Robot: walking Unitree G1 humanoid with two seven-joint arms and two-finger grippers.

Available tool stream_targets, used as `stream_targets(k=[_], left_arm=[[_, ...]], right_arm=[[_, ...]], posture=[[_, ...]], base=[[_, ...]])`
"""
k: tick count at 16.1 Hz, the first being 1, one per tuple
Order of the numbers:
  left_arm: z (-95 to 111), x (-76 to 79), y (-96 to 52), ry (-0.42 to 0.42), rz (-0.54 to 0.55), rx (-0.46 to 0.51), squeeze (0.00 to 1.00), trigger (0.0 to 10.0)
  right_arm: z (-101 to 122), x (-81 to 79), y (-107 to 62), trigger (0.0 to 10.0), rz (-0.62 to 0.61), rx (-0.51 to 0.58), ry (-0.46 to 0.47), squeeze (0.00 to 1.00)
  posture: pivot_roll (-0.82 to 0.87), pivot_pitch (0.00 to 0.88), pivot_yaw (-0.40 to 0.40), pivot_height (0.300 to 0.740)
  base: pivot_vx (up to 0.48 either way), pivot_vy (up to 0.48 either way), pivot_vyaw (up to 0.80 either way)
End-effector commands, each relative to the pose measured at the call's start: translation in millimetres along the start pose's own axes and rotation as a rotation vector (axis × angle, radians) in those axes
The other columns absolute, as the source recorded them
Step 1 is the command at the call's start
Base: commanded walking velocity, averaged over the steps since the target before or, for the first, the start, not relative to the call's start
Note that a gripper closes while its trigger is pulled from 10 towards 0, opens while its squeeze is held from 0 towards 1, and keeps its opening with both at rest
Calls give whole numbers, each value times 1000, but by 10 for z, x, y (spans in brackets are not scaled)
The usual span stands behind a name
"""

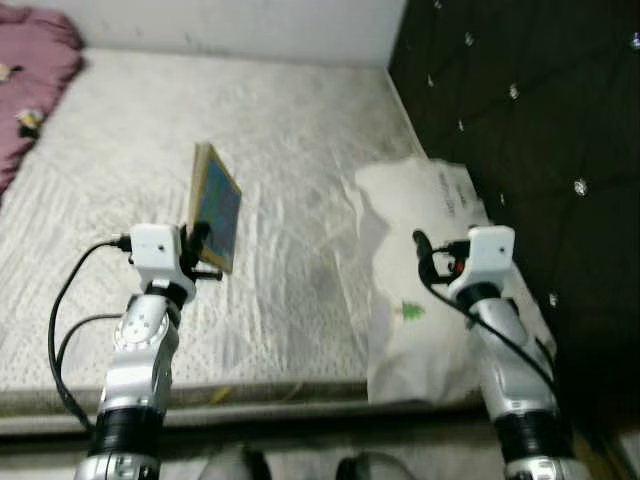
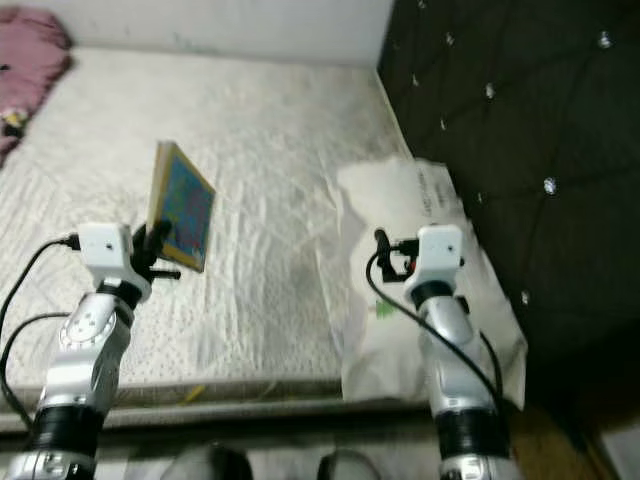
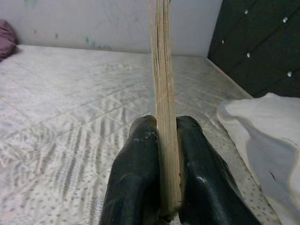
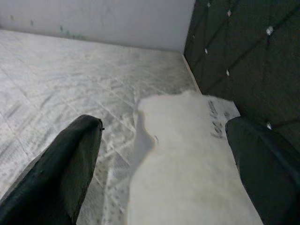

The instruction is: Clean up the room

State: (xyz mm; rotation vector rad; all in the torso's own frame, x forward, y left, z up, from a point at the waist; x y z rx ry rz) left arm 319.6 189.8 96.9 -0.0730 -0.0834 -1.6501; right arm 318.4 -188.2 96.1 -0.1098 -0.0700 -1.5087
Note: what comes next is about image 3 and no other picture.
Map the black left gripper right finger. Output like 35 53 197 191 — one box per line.
175 115 263 225

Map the pink cartoon print blanket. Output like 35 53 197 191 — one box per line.
0 19 21 62

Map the white pillow green tree print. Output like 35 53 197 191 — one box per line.
217 92 300 225

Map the colourful children's book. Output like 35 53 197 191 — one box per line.
149 0 183 218

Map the black tufted headboard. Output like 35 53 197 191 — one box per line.
207 0 300 99

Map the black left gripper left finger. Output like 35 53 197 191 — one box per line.
98 114 163 225

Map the white quilted mattress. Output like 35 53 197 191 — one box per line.
0 44 282 225

